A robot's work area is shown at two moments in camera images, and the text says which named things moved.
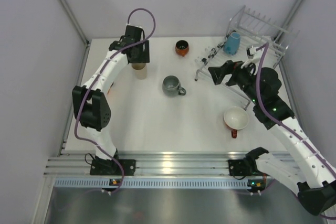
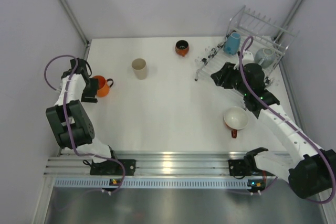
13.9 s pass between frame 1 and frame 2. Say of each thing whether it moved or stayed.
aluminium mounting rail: stayed
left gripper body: moved
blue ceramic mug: stayed
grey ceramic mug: moved
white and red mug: stayed
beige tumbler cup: stayed
